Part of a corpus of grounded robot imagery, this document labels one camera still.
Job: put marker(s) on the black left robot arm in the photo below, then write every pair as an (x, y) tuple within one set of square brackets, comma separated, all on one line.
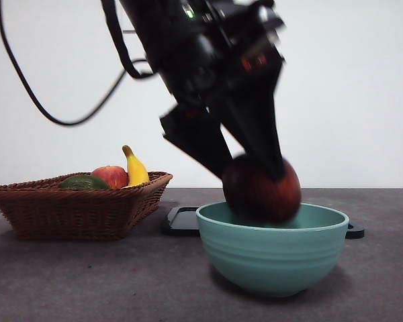
[(174, 50)]

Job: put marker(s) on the red apple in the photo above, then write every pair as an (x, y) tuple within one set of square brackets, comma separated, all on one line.
[(111, 176)]

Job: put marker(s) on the black rectangular tray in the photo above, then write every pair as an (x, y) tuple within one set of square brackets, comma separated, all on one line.
[(181, 221)]

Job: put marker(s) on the brown wicker basket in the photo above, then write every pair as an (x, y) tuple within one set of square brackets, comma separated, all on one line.
[(74, 214)]

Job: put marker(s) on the green avocado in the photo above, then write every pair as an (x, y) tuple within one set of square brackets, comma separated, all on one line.
[(82, 181)]

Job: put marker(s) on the yellow banana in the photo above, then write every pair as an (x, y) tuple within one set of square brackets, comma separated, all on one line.
[(137, 172)]

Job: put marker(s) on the dark purple plum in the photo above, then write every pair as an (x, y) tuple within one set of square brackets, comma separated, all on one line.
[(255, 198)]

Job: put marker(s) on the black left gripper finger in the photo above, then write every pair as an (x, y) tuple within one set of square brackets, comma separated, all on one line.
[(194, 134), (255, 127)]

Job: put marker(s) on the teal ribbed bowl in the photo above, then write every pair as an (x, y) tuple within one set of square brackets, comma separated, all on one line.
[(272, 258)]

